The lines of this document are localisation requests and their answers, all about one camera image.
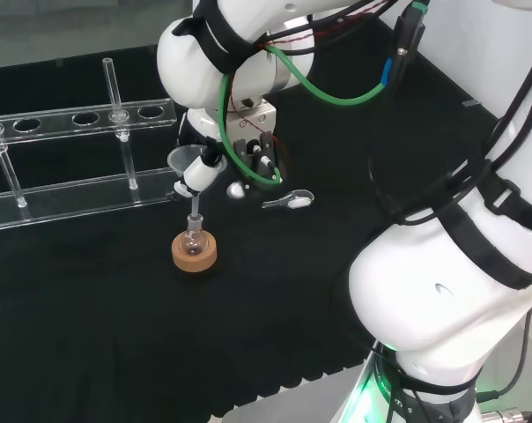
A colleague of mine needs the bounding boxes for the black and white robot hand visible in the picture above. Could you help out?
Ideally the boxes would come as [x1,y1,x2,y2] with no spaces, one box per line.
[174,108,252,200]

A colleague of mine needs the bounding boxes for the black bench cloth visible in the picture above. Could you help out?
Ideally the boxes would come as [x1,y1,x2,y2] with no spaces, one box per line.
[0,42,503,423]

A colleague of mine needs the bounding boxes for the cork ring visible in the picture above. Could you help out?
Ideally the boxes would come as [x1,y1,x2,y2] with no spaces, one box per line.
[172,230,218,272]

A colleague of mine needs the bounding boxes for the translucent white plastic funnel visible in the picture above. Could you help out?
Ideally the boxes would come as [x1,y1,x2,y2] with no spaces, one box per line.
[167,145,229,219]

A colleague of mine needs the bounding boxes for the clear weighing funnel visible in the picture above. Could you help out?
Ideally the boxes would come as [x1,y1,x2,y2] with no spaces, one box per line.
[261,188,315,211]

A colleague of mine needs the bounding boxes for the black cable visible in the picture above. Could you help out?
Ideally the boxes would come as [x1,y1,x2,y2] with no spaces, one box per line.
[366,52,532,222]

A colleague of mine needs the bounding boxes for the clear acrylic funnel stand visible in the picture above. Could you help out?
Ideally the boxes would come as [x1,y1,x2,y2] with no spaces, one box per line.
[0,56,181,233]

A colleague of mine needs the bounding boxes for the clear glass round-bottom flask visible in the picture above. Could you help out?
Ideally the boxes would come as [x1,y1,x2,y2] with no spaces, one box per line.
[181,212,207,257]

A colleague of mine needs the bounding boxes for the green cable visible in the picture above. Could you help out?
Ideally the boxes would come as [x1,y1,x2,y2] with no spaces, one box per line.
[218,43,388,187]

